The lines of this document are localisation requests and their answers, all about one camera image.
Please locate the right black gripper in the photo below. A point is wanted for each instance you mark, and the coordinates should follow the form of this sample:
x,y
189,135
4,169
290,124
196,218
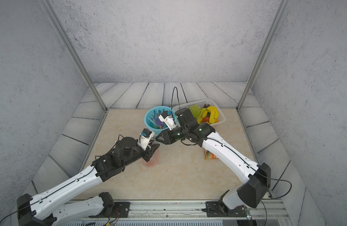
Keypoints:
x,y
167,137

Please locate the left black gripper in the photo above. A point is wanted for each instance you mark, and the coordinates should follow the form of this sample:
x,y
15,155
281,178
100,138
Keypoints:
x,y
149,151

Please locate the pink spray bottle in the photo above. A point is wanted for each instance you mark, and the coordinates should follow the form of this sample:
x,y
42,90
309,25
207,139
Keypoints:
x,y
153,161

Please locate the purple rake pink handle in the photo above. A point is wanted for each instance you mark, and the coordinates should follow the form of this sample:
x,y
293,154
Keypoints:
x,y
160,124

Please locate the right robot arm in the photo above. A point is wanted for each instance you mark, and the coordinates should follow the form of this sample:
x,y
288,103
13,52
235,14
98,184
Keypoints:
x,y
255,177

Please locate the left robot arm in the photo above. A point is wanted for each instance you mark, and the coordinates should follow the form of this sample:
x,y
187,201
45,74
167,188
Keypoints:
x,y
49,208

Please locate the green cabbage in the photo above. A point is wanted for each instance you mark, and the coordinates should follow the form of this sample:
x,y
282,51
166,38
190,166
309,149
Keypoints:
x,y
195,110

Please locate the light blue plastic bucket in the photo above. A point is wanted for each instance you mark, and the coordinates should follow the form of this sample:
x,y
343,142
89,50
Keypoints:
x,y
152,121

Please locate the yellow banana bunch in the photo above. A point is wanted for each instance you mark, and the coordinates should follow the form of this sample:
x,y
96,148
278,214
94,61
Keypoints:
x,y
211,112

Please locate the orange seed packet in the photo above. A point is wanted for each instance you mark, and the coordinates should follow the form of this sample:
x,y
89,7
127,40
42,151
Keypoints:
x,y
208,155

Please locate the white plastic basket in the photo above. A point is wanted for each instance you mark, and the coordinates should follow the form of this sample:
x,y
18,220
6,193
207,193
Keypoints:
x,y
204,103

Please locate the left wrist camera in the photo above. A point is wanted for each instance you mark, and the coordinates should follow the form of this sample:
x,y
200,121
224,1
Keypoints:
x,y
145,138

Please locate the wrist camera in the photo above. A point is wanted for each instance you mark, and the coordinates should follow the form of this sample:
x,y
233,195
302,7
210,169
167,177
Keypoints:
x,y
167,118
145,138

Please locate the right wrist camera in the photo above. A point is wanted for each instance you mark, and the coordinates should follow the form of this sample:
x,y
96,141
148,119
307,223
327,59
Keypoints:
x,y
167,118

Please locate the aluminium front rail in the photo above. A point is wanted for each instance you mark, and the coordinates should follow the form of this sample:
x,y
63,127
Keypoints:
x,y
188,213

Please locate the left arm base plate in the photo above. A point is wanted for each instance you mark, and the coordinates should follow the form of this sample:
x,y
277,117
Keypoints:
x,y
115,210

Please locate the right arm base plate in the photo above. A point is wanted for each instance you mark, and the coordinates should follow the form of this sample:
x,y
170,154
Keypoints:
x,y
219,209

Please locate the right aluminium frame post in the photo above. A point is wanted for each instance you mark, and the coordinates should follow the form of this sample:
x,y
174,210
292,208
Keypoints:
x,y
264,50

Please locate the aluminium frame post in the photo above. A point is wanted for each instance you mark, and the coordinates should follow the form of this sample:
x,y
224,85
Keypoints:
x,y
264,50
53,18

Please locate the left aluminium frame post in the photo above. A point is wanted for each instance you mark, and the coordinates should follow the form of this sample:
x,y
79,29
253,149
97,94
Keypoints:
x,y
53,18

